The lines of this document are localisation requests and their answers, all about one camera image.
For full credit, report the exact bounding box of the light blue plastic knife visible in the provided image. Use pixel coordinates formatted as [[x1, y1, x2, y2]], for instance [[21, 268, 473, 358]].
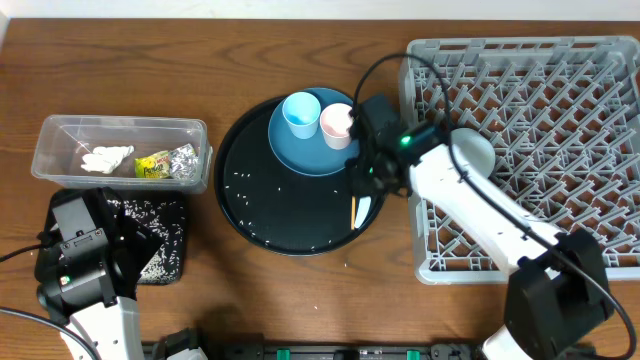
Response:
[[355, 196, 372, 229]]

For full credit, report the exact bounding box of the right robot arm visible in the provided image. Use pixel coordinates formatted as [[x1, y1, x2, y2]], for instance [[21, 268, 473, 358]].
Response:
[[347, 121, 616, 359]]

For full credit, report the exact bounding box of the light blue bowl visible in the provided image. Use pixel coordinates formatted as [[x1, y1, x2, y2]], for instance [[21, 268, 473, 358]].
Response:
[[452, 128, 495, 178]]

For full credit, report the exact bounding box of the light blue cup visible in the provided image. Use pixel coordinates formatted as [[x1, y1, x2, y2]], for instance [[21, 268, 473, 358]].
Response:
[[282, 92, 321, 140]]

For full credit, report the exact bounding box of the pink cup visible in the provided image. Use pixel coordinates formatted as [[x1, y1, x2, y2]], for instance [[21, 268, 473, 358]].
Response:
[[320, 103, 353, 150]]

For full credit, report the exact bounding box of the black rectangular tray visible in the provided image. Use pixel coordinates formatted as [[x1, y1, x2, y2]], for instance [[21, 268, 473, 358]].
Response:
[[34, 187, 188, 285]]

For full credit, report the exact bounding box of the wooden chopstick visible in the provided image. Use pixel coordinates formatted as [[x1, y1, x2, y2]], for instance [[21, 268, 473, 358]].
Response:
[[350, 196, 357, 230]]

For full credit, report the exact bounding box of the yellow snack wrapper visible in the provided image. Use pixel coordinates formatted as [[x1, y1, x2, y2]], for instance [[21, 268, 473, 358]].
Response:
[[134, 144, 198, 180]]

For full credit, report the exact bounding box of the dark blue plate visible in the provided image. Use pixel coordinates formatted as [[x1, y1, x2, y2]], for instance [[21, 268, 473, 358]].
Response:
[[268, 100, 359, 177]]

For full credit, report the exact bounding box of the clear plastic bin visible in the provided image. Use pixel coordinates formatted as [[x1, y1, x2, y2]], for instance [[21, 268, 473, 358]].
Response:
[[31, 115, 213, 194]]

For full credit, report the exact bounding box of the round black serving tray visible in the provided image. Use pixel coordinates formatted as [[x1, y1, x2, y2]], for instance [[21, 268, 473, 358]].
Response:
[[213, 96, 384, 256]]

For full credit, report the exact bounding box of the black mounting rail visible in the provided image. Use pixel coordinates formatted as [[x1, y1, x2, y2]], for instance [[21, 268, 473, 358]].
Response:
[[142, 340, 481, 360]]

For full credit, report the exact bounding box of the cooked white rice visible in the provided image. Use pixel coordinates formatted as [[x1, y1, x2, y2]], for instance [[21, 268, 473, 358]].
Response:
[[107, 198, 185, 284]]

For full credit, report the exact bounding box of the grey dishwasher rack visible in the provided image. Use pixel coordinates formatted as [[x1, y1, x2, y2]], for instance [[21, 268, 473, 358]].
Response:
[[399, 36, 639, 281]]

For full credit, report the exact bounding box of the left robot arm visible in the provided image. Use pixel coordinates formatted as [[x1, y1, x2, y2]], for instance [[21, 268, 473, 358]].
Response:
[[34, 187, 163, 359]]

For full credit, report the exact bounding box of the white tissue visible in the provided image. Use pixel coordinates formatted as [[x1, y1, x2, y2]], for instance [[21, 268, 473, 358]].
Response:
[[81, 146, 135, 174]]

